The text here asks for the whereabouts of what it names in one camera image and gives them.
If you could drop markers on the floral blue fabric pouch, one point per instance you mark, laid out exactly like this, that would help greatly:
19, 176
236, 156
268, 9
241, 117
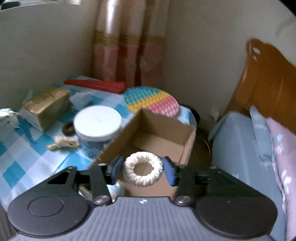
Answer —
6, 115

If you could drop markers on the rainbow pop-it mat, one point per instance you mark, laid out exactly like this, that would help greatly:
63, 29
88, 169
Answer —
153, 99

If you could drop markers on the wooden headboard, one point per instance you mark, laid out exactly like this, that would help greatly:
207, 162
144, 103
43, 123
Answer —
268, 83

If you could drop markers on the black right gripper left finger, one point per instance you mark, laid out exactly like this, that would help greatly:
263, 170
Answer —
62, 202

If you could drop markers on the clear jar white lid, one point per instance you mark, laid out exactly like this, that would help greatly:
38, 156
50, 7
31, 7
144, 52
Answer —
95, 126

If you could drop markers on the blue floral pillow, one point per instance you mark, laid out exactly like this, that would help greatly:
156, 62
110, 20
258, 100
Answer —
263, 138

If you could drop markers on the gold tissue pack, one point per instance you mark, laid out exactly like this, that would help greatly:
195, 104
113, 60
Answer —
46, 107

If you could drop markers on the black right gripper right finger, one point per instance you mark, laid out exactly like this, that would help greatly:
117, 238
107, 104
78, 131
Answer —
223, 204

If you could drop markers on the red folded fan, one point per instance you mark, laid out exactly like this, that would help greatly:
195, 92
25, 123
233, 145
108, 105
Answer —
107, 86

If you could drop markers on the pink floral pillow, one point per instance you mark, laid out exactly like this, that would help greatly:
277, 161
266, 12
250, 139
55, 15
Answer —
284, 151

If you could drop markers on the pink satin curtain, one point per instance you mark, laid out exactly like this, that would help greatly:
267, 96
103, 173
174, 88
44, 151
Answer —
130, 42

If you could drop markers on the blue bed sheet mattress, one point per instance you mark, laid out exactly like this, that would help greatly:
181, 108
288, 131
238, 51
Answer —
235, 151

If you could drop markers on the brown cardboard box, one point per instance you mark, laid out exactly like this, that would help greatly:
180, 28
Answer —
154, 133

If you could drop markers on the beige knotted cloth toy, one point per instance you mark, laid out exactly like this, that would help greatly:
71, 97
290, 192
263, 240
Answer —
63, 142

